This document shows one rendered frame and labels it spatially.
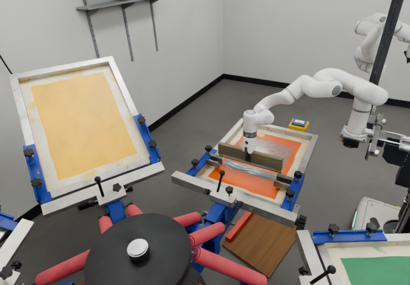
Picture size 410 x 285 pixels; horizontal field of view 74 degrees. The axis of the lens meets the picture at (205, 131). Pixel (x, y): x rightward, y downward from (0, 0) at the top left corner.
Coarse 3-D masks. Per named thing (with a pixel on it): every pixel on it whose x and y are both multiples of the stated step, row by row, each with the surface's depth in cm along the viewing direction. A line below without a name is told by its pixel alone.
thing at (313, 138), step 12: (240, 120) 213; (228, 132) 199; (288, 132) 198; (300, 132) 194; (312, 144) 182; (204, 168) 169; (300, 168) 161; (204, 180) 156; (240, 192) 146; (276, 204) 138
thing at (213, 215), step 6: (216, 204) 133; (222, 204) 133; (210, 210) 130; (216, 210) 130; (222, 210) 130; (210, 216) 127; (216, 216) 127; (222, 216) 131; (204, 222) 128; (210, 222) 125; (216, 222) 125
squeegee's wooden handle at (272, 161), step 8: (224, 144) 160; (224, 152) 162; (232, 152) 159; (240, 152) 156; (256, 152) 152; (256, 160) 153; (264, 160) 150; (272, 160) 147; (280, 160) 145; (280, 168) 147
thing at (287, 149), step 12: (276, 144) 190; (288, 144) 189; (300, 144) 188; (288, 156) 177; (288, 168) 167; (252, 180) 159; (264, 180) 159; (252, 192) 151; (264, 192) 151; (276, 192) 150
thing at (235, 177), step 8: (264, 136) 199; (272, 136) 198; (240, 144) 191; (264, 144) 190; (224, 160) 177; (232, 160) 176; (216, 168) 170; (224, 168) 170; (208, 176) 164; (216, 176) 164; (224, 176) 163; (232, 176) 163; (240, 176) 163; (232, 184) 157; (240, 184) 157
